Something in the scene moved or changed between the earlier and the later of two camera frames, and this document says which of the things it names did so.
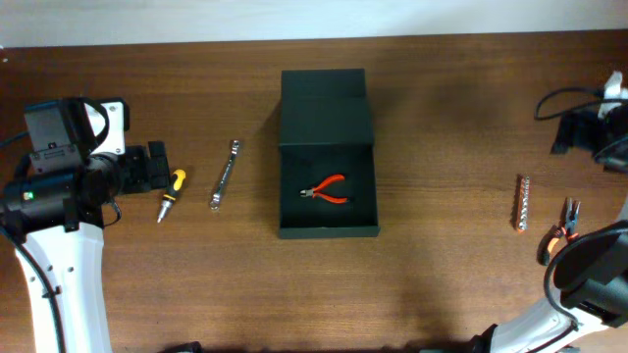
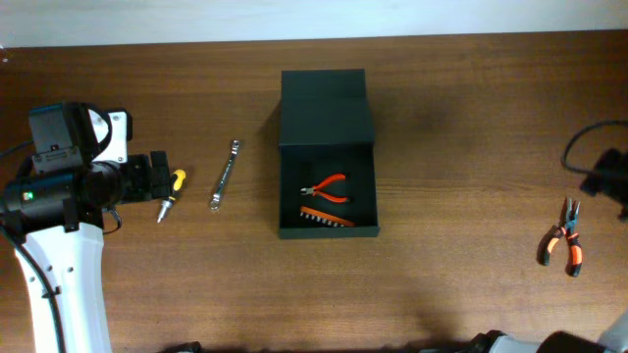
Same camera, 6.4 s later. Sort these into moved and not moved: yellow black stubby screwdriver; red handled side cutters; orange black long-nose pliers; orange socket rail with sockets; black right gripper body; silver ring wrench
Moved: orange socket rail with sockets; black right gripper body
Not moved: silver ring wrench; orange black long-nose pliers; yellow black stubby screwdriver; red handled side cutters
